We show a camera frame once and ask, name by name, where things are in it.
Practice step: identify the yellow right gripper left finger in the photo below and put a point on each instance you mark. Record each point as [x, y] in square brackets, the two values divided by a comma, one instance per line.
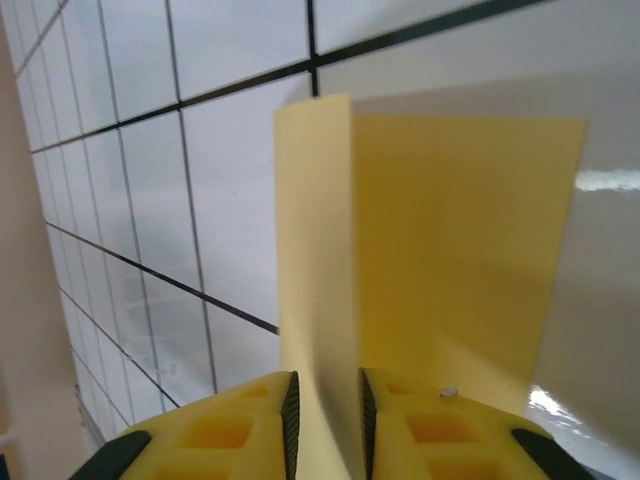
[210, 435]

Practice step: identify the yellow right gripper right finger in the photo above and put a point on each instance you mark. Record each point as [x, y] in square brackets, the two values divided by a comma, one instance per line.
[440, 435]

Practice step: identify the yellow cloth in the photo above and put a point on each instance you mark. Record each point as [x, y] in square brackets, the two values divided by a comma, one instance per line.
[450, 225]

